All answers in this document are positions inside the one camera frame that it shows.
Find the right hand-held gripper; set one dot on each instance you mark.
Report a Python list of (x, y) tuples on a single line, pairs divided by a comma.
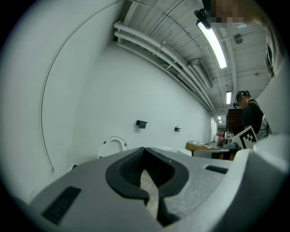
[(247, 137)]

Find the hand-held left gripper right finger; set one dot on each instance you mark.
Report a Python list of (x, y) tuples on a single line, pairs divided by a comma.
[(199, 181)]

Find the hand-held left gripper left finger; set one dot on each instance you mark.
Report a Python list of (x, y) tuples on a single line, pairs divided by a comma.
[(90, 192)]

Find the white plastic toilet seat lid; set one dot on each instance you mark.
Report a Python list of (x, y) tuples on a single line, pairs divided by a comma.
[(115, 146)]

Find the white smart toilet closed lid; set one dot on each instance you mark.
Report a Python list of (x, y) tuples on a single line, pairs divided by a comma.
[(168, 149)]

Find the dark wooden cabinet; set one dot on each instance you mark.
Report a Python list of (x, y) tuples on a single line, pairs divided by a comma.
[(234, 120)]

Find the pink plastic item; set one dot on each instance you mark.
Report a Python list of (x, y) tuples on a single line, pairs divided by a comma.
[(219, 138)]

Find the brown cardboard box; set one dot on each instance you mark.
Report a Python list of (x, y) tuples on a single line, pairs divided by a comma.
[(199, 147)]

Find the cream trousers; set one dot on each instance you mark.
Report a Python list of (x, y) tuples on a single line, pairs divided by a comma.
[(267, 170)]

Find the short ceiling light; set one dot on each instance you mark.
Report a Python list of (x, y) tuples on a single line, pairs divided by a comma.
[(228, 97)]

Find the black paper holder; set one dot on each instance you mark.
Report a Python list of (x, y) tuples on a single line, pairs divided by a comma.
[(141, 124), (177, 129)]

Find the ceiling air conditioner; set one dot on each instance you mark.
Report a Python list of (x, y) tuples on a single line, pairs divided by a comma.
[(204, 72)]

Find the round ceiling detector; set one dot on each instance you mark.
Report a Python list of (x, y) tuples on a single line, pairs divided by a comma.
[(238, 39)]

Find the long ceiling light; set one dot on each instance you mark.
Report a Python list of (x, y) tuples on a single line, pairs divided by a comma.
[(213, 43)]

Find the grey printed t-shirt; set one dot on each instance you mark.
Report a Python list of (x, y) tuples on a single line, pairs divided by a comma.
[(262, 25)]

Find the person's head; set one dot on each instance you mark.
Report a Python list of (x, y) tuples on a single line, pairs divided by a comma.
[(226, 11)]

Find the white ceiling pipe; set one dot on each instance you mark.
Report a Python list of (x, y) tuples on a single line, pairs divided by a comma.
[(140, 44), (140, 35)]

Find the black head-worn camera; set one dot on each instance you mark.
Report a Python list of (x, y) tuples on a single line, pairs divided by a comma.
[(204, 19)]

